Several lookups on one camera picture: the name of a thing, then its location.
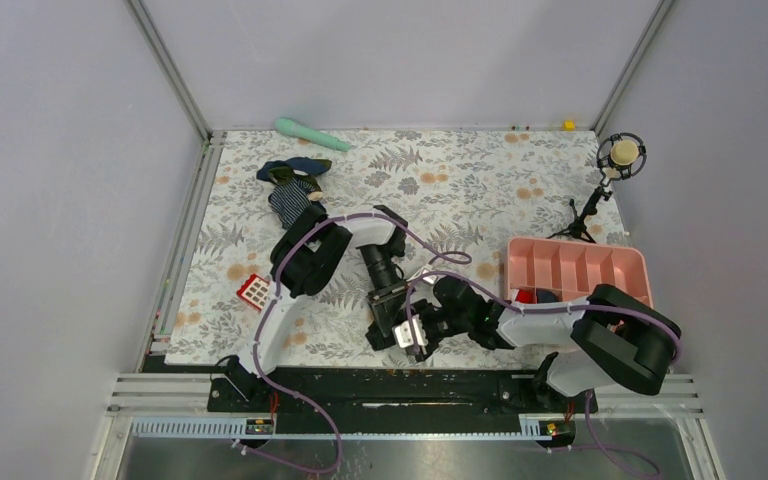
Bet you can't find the floral patterned table mat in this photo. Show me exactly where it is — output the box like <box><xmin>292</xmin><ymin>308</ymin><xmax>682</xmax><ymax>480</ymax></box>
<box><xmin>166</xmin><ymin>130</ymin><xmax>600</xmax><ymax>366</ymax></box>

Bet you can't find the red white calculator toy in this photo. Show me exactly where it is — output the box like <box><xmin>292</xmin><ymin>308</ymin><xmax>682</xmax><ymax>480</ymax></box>
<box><xmin>236</xmin><ymin>274</ymin><xmax>270</xmax><ymax>312</ymax></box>

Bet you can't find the pink compartment organizer tray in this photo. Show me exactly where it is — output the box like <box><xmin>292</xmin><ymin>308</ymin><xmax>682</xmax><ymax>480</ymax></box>
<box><xmin>503</xmin><ymin>236</ymin><xmax>654</xmax><ymax>307</ymax></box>

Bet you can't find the mint green handheld tool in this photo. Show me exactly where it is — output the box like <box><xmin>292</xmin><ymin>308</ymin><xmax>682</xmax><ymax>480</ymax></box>
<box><xmin>274</xmin><ymin>117</ymin><xmax>351</xmax><ymax>152</ymax></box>

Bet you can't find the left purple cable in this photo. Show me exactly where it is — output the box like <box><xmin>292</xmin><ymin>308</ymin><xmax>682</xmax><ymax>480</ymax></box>
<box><xmin>231</xmin><ymin>211</ymin><xmax>474</xmax><ymax>476</ymax></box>

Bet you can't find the navy rolled underwear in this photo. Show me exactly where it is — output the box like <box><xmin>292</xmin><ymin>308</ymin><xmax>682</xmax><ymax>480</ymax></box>
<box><xmin>535</xmin><ymin>289</ymin><xmax>560</xmax><ymax>304</ymax></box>

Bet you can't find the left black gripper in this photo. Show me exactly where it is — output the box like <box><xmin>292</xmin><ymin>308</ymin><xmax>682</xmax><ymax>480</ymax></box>
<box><xmin>360</xmin><ymin>244</ymin><xmax>416</xmax><ymax>339</ymax></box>

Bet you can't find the black striped underwear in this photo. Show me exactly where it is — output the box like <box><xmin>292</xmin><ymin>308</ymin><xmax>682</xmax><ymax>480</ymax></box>
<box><xmin>366</xmin><ymin>294</ymin><xmax>421</xmax><ymax>355</ymax></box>

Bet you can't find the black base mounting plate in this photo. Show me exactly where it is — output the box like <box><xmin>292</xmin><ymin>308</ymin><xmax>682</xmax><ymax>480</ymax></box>
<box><xmin>207</xmin><ymin>367</ymin><xmax>597</xmax><ymax>430</ymax></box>

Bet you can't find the purple cable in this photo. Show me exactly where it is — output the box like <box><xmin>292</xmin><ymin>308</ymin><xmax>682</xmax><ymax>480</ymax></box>
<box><xmin>231</xmin><ymin>211</ymin><xmax>474</xmax><ymax>476</ymax></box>
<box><xmin>403</xmin><ymin>270</ymin><xmax>683</xmax><ymax>480</ymax></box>

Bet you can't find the grey slotted cable duct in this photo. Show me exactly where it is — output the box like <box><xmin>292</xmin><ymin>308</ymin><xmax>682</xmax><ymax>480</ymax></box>
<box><xmin>130</xmin><ymin>415</ymin><xmax>553</xmax><ymax>441</ymax></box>

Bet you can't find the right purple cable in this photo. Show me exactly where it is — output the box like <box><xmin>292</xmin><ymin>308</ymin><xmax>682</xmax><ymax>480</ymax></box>
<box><xmin>403</xmin><ymin>270</ymin><xmax>683</xmax><ymax>480</ymax></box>

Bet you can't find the red rolled underwear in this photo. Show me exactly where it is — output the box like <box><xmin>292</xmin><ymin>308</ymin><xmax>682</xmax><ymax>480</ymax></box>
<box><xmin>510</xmin><ymin>288</ymin><xmax>537</xmax><ymax>304</ymax></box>

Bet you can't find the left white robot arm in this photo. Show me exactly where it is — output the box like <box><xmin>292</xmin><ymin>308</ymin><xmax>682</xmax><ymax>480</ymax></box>
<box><xmin>218</xmin><ymin>205</ymin><xmax>408</xmax><ymax>411</ymax></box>

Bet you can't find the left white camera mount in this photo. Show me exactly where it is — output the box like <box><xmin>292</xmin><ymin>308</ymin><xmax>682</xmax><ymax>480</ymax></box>
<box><xmin>407</xmin><ymin>263</ymin><xmax>438</xmax><ymax>285</ymax></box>

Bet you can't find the blue striped underwear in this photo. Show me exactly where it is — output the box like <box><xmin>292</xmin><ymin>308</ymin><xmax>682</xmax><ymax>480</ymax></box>
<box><xmin>256</xmin><ymin>157</ymin><xmax>332</xmax><ymax>230</ymax></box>

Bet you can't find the black microphone with stand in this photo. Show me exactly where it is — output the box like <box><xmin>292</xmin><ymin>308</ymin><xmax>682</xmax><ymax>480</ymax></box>
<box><xmin>548</xmin><ymin>132</ymin><xmax>648</xmax><ymax>243</ymax></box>

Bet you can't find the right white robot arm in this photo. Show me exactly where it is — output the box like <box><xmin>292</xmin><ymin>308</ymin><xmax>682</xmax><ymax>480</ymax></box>
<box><xmin>392</xmin><ymin>272</ymin><xmax>682</xmax><ymax>412</ymax></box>

